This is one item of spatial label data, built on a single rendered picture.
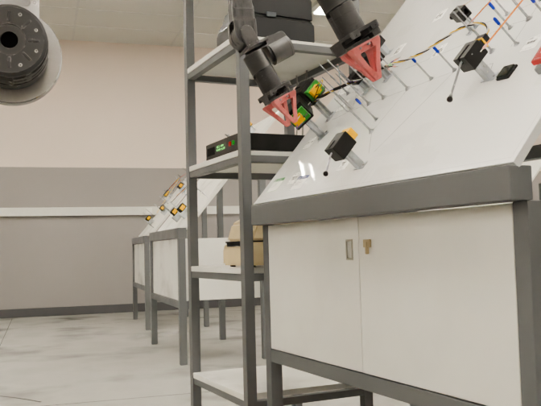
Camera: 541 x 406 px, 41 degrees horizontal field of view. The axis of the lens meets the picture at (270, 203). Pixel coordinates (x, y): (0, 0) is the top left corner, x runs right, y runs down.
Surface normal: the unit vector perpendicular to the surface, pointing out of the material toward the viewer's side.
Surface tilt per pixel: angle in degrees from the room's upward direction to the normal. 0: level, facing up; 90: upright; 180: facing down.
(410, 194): 90
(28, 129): 90
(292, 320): 90
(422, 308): 90
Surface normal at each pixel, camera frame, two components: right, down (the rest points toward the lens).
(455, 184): -0.90, 0.00
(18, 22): 0.30, -0.07
